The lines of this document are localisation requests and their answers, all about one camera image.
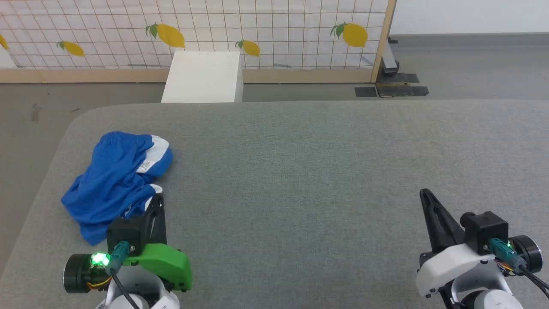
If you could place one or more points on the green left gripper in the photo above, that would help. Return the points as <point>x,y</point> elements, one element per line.
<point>167,266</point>

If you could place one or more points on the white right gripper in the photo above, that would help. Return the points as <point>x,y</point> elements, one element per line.
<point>450,266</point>

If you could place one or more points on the blue shorts with white trim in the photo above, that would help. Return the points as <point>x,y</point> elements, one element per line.
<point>111,180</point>

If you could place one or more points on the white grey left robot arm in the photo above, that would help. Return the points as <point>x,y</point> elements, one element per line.
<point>143,284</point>

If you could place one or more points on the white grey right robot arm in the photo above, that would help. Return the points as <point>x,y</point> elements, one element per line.
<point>527,253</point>

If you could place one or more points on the black floor mat piece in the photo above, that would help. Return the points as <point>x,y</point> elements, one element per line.
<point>399,78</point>
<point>403,91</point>
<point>366,92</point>

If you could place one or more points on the white box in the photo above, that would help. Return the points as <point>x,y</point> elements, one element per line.
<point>201,77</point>

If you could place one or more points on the metal partition foot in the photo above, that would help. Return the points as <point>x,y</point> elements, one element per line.
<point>389,60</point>

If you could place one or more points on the lemon print partition screen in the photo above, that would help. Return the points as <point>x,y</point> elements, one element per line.
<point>279,25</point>

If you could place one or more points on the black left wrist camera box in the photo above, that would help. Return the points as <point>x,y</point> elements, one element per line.
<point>126,231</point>

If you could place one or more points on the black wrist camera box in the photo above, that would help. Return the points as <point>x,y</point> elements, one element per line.
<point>484,229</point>
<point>126,231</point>

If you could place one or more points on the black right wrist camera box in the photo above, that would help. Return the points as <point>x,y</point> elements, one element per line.
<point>484,229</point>

